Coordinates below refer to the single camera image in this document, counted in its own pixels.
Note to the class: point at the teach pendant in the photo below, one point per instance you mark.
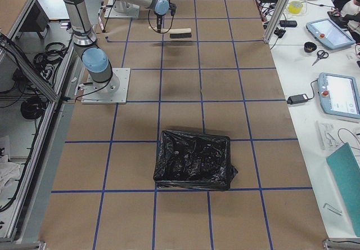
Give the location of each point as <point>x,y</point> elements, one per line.
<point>338,95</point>
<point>329,34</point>

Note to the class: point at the silver allen key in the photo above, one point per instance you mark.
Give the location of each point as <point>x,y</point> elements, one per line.
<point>333,209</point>

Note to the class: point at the black power brick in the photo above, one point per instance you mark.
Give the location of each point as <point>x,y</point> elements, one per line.
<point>297,99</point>

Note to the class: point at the aluminium side frame rail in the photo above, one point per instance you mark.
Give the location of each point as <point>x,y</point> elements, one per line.
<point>32,123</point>

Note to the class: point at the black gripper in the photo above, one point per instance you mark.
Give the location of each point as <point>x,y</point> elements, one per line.
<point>158,21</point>

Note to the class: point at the black handled scissors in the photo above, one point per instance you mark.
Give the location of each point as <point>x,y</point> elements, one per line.
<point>321,54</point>

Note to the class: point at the teal folder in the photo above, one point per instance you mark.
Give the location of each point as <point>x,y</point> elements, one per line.
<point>345,170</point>

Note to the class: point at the aluminium frame post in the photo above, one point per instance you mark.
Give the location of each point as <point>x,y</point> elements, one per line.
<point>281,4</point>

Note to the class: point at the black phone device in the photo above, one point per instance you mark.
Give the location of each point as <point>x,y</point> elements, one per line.
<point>288,23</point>

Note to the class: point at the upper teach pendant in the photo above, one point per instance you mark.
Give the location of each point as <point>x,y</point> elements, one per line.
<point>329,34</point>

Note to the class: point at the white hand brush black bristles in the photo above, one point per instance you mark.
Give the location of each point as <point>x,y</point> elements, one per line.
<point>174,33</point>

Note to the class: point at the black lined trash bin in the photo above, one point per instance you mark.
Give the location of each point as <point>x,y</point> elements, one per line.
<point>194,161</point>

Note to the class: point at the white paper sheet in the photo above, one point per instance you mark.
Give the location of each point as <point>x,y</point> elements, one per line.
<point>328,136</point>

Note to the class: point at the lower teach pendant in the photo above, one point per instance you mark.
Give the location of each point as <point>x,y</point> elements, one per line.
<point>338,95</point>

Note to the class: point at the small black bowl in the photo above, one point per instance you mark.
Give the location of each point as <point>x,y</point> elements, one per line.
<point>309,47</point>

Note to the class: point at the yellow tape roll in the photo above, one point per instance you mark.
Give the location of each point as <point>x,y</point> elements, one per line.
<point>295,7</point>

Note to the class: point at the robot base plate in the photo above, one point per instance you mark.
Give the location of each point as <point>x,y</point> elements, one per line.
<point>115,92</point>

